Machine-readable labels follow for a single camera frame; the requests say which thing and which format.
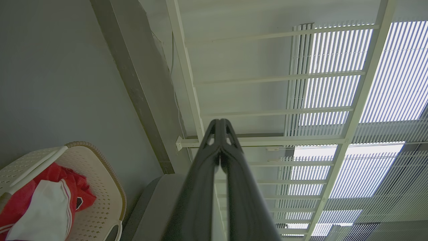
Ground thin white wall cable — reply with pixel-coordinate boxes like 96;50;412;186
169;32;194;163

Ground cream perforated plastic laundry basket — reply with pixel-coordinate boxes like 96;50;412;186
0;141;127;241

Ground white ladder-shaped metal frame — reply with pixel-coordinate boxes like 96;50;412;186
166;0;397;241

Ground dark grey wall pillar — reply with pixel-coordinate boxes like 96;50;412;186
89;0;175;175

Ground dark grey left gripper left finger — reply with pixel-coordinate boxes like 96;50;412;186
163;119;221;241

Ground red garment with white stripes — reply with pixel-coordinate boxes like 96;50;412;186
0;163;97;239

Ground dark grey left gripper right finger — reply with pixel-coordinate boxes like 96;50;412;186
219;118;281;241

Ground white slatted window blinds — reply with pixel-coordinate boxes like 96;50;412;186
275;20;428;241

